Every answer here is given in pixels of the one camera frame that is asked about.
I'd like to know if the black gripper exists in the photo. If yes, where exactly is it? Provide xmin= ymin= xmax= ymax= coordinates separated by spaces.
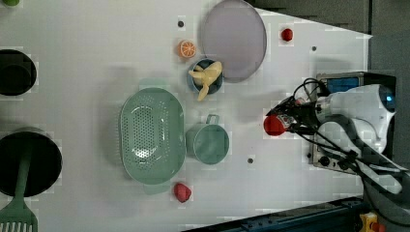
xmin=267 ymin=98 xmax=319 ymax=134

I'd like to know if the red ketchup bottle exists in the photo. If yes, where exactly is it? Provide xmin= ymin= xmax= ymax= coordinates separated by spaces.
xmin=263 ymin=114 xmax=295 ymax=136

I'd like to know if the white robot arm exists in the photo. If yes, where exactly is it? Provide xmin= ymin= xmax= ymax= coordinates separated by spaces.
xmin=263 ymin=84 xmax=409 ymax=211

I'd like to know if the black toaster oven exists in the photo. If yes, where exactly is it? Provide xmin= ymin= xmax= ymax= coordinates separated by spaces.
xmin=308 ymin=72 xmax=396 ymax=174

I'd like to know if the toy strawberry near plate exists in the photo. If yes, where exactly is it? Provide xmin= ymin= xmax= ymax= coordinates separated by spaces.
xmin=280 ymin=28 xmax=293 ymax=42

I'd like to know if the green mug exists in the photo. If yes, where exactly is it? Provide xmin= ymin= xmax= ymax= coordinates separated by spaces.
xmin=186 ymin=114 xmax=230 ymax=165

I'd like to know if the lavender oval plate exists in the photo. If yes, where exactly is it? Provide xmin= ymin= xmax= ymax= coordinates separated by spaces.
xmin=201 ymin=0 xmax=267 ymax=82

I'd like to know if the blue small bowl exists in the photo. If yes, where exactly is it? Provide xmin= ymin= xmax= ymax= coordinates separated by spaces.
xmin=186 ymin=57 xmax=224 ymax=96

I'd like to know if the yellow red button box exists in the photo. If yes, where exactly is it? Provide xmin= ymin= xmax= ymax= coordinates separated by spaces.
xmin=359 ymin=212 xmax=386 ymax=232

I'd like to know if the toy orange slice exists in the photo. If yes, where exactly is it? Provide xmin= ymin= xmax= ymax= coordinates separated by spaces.
xmin=178 ymin=40 xmax=196 ymax=59

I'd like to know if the toy strawberry near colander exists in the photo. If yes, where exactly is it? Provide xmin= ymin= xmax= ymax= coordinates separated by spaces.
xmin=173 ymin=183 xmax=191 ymax=203

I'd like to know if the green perforated colander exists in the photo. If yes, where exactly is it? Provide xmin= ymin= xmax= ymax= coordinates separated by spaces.
xmin=119 ymin=78 xmax=187 ymax=195

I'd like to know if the green spatula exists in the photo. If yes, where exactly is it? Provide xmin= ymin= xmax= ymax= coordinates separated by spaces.
xmin=0 ymin=145 xmax=38 ymax=232

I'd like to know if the green cylinder object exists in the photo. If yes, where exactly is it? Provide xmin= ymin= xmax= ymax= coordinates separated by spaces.
xmin=2 ymin=0 xmax=20 ymax=7

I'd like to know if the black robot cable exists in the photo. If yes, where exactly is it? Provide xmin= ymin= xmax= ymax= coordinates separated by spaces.
xmin=292 ymin=77 xmax=410 ymax=226

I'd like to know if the blue metal frame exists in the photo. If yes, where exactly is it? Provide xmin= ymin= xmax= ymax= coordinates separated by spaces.
xmin=184 ymin=197 xmax=368 ymax=232

